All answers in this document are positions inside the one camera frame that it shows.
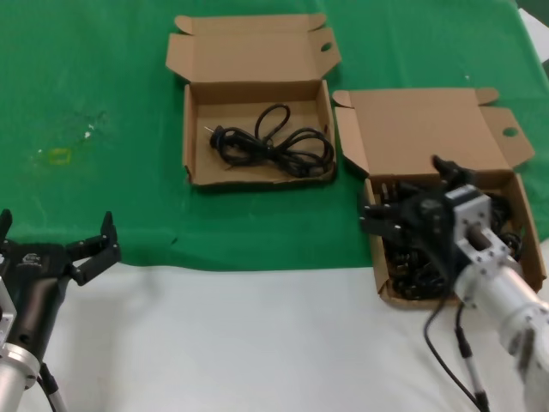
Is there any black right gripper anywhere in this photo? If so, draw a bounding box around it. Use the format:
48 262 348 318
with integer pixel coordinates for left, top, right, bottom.
359 155 479 294

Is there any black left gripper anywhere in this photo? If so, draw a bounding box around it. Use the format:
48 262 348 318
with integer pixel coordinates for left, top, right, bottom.
0 209 122 356

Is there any cardboard box with open lid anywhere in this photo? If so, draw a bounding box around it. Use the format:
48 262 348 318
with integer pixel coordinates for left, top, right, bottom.
332 88 548 311

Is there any cardboard box with torn rim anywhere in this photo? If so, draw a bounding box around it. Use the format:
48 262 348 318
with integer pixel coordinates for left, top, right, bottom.
165 12 343 186

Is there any yellow tape square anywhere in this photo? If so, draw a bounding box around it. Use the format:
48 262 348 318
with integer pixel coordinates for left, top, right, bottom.
45 148 73 167

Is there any green table cloth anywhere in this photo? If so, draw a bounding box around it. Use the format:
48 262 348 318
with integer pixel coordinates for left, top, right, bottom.
0 0 549 276

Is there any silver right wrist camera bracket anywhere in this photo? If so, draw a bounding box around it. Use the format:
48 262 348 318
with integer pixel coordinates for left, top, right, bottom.
444 184 518 280

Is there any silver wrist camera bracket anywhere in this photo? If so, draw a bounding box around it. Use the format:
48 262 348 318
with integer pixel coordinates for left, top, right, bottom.
444 184 518 280
0 252 19 344

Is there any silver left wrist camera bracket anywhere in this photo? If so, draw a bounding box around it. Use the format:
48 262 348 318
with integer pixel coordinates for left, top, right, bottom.
0 252 19 344

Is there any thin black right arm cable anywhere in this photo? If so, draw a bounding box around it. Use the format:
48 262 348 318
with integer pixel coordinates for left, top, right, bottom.
423 300 490 412

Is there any left arm cable with connector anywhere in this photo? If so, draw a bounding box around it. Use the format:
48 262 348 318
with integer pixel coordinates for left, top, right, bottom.
36 362 68 412

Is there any right arm cable silver connector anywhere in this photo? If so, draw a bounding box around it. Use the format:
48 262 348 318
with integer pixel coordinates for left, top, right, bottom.
455 304 491 412

